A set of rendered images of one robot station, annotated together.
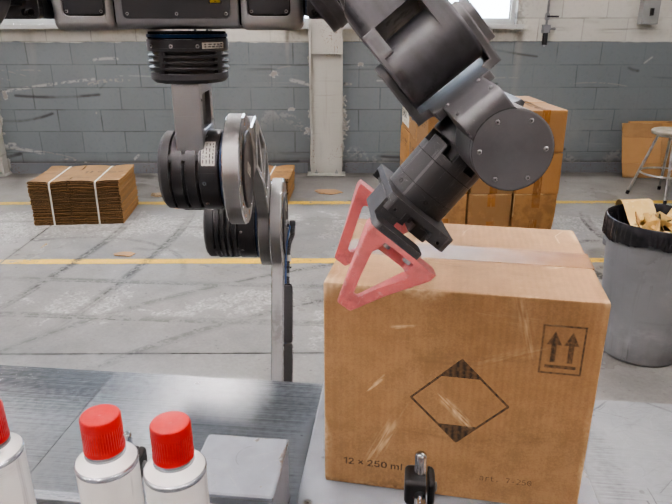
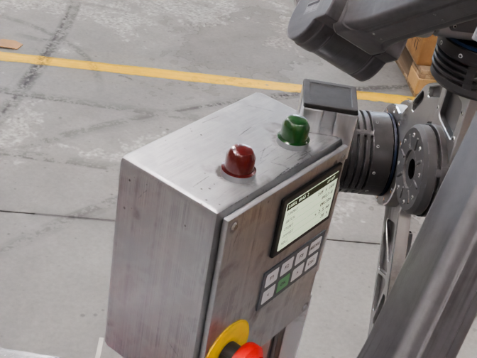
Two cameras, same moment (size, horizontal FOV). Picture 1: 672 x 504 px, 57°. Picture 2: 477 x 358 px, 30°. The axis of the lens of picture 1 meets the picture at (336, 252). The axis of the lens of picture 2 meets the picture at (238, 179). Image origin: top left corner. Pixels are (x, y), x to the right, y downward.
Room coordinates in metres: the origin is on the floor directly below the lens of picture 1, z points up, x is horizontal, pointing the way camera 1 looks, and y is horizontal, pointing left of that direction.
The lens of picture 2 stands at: (-0.01, 0.73, 1.82)
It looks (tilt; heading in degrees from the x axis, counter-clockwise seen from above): 33 degrees down; 352
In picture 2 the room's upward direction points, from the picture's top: 10 degrees clockwise
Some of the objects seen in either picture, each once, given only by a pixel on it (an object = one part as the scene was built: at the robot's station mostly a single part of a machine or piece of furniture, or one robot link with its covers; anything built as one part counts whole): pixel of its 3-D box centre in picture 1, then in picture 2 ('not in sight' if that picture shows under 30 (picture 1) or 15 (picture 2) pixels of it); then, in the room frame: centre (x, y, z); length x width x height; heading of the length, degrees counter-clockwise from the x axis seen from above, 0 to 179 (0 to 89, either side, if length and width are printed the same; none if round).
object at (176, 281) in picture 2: not in sight; (226, 243); (0.57, 0.65, 1.38); 0.17 x 0.10 x 0.19; 139
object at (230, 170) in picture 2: not in sight; (240, 160); (0.53, 0.66, 1.49); 0.03 x 0.03 x 0.02
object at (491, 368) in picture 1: (454, 349); not in sight; (0.72, -0.16, 0.99); 0.30 x 0.24 x 0.27; 79
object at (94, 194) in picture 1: (86, 193); not in sight; (4.55, 1.88, 0.16); 0.65 x 0.54 x 0.32; 95
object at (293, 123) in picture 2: not in sight; (294, 130); (0.58, 0.61, 1.49); 0.03 x 0.03 x 0.02
